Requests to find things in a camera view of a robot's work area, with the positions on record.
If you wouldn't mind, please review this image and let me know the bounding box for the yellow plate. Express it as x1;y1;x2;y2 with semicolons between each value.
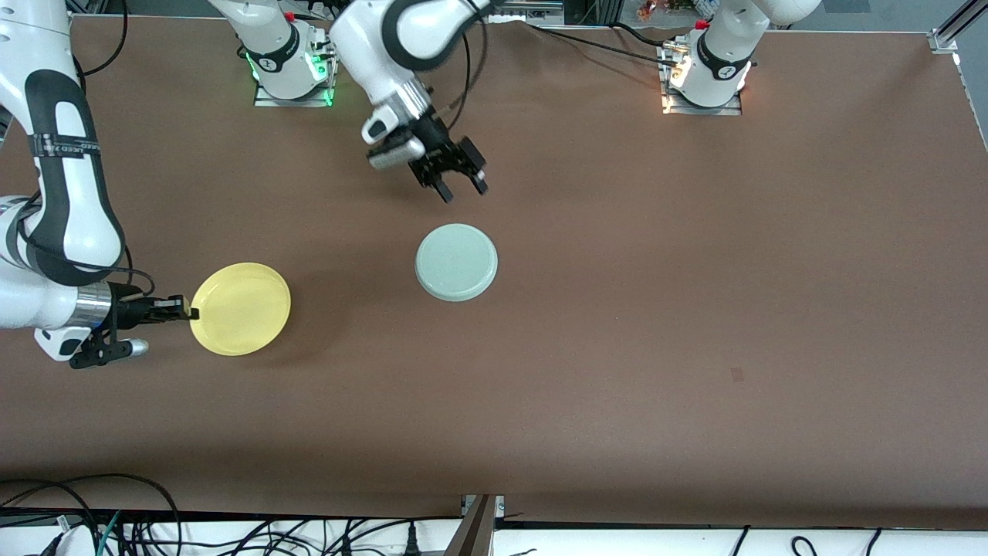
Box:
189;263;293;357

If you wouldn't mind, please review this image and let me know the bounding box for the pale green plate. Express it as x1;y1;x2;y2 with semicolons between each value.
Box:
414;223;499;303

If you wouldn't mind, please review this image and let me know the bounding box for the brown table cover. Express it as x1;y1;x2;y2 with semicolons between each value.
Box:
0;15;988;531

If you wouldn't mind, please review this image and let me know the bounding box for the orange red background item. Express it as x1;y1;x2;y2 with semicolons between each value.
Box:
637;0;695;20

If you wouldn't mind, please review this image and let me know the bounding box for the aluminium corner profile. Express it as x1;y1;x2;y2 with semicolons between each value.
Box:
929;0;988;55

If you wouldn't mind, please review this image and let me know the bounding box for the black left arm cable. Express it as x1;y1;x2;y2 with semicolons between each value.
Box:
428;0;489;132

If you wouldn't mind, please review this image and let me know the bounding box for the looping black floor cable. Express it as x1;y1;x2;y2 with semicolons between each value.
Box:
0;473;183;556

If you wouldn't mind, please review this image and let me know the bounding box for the long black base cable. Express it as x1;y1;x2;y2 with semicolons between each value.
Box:
529;23;680;64

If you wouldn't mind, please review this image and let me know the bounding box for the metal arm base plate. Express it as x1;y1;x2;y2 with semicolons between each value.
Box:
253;46;337;109
661;42;743;117

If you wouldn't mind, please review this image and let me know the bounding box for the green cable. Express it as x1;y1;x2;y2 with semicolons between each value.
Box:
96;510;124;556

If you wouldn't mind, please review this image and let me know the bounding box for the aluminium frame strut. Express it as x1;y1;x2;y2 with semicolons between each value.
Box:
452;494;506;556

